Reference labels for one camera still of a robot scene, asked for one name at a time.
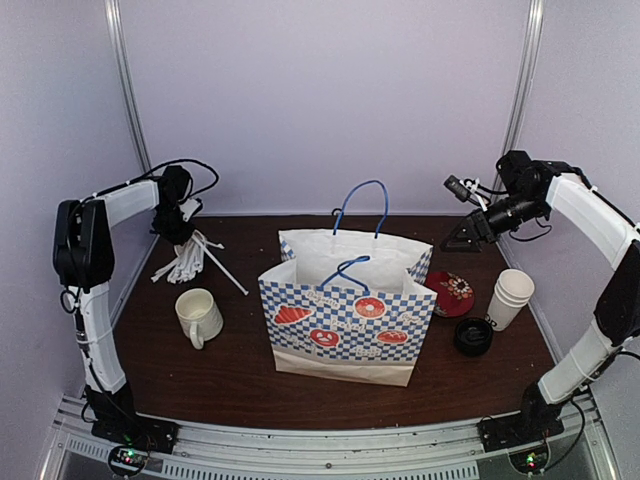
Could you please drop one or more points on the stack of black lids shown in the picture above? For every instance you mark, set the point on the stack of black lids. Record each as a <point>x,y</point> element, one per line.
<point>473,337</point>

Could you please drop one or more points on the red floral plate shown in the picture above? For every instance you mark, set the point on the red floral plate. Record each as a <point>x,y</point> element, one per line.
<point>455,296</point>

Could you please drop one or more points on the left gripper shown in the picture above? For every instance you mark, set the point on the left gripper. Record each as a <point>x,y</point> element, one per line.
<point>179,238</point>

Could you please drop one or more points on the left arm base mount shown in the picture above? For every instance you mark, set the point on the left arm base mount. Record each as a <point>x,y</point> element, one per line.
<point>141,433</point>

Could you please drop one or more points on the paper cup holding straws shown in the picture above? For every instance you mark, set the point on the paper cup holding straws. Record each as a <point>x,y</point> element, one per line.
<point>188,261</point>

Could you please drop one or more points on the cream ceramic mug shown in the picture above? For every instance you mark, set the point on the cream ceramic mug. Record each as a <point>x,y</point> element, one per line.
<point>199,316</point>

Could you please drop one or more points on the blue checkered paper bag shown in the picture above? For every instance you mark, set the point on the blue checkered paper bag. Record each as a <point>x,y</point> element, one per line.
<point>348,305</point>

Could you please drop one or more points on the straw pointing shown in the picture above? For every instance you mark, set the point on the straw pointing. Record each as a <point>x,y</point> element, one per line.
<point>225,271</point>

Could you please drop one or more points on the stack of paper cups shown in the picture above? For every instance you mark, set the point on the stack of paper cups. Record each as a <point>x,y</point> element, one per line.
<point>512,291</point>

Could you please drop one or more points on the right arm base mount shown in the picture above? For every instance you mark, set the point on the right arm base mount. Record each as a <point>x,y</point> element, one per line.
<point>498,433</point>

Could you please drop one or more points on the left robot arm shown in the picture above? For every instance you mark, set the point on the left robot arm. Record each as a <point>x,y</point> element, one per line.
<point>84,260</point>

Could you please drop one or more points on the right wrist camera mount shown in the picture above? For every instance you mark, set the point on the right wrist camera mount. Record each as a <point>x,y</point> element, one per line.
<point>469,191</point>

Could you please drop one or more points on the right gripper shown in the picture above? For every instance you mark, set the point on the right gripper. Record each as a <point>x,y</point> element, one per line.
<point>481,224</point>

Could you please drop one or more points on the aluminium front rail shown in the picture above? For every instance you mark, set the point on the aluminium front rail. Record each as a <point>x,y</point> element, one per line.
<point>452,450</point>

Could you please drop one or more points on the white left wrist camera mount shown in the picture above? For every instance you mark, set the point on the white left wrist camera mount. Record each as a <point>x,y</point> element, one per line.
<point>190,207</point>

